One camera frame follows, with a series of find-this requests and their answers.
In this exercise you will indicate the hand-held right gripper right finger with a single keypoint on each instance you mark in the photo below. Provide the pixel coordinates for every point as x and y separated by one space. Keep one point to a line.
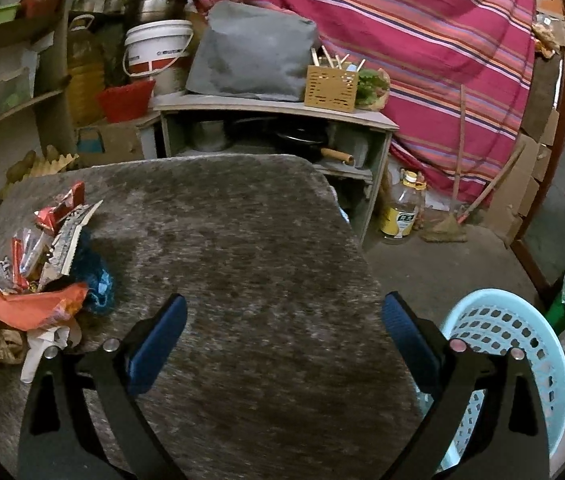
408 342

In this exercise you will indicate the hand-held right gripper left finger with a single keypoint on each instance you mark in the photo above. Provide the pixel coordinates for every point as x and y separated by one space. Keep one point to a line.
161 342

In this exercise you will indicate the blue net bag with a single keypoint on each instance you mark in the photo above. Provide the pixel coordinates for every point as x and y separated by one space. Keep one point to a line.
100 282

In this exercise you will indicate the light blue plastic basket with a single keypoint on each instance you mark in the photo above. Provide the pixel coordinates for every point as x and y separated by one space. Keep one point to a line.
492 305

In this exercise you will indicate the red-orange snack packet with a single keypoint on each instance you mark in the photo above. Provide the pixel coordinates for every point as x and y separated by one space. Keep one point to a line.
32 307

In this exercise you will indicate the pile of snack wrappers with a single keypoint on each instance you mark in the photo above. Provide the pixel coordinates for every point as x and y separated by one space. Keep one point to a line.
57 245

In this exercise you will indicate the straw broom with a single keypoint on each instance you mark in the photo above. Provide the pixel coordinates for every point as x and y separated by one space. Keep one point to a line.
445 232

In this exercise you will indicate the grey shaggy table cover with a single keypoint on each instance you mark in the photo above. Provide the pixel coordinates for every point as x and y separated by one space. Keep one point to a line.
242 240

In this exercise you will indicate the clear bottle with yellow label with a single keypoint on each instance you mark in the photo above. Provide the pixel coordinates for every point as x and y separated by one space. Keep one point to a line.
400 210

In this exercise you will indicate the light blue plastic bag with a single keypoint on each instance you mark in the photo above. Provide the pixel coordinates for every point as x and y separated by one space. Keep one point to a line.
340 205

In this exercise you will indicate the wooden stick with red end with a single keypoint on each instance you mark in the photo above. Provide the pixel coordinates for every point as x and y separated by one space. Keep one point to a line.
492 180

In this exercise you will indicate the stack of cardboard boxes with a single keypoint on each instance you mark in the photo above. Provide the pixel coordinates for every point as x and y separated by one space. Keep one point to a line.
522 185

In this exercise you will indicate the cardboard box with blue print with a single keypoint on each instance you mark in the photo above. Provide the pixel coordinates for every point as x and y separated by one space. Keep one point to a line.
117 142

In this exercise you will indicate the yellow serrated cardboard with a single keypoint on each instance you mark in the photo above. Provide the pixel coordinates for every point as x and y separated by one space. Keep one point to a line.
57 164

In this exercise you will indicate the small steel pot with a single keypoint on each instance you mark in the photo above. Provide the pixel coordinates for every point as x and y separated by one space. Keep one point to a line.
210 135

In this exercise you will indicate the red plastic basket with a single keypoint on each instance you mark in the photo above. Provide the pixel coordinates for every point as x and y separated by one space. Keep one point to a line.
122 102

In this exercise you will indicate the grey wooden shelf cabinet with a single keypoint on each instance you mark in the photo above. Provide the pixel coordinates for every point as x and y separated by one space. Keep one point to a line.
262 107

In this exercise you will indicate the bag of green vegetables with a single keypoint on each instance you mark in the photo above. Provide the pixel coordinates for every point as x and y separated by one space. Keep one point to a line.
372 85

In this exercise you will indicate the wooden utensil holder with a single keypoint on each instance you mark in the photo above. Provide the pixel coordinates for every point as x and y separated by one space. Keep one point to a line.
330 87

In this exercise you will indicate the yellow oil jug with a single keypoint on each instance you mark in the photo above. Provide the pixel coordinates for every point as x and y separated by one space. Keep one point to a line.
82 75

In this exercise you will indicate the white plastic bucket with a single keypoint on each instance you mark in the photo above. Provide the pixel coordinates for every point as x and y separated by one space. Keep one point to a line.
157 45

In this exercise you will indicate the grey cloth bag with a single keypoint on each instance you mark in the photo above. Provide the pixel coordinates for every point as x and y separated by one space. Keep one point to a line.
252 55

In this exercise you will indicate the red striped cloth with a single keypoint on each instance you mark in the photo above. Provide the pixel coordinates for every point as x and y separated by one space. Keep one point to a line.
412 35

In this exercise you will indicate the large steel pot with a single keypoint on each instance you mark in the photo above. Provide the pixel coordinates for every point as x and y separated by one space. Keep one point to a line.
155 2

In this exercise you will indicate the small red plastic tray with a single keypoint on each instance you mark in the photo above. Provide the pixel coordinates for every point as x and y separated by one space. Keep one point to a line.
42 2

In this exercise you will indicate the wooden wall shelf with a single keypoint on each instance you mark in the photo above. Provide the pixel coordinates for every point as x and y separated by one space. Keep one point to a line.
12 105

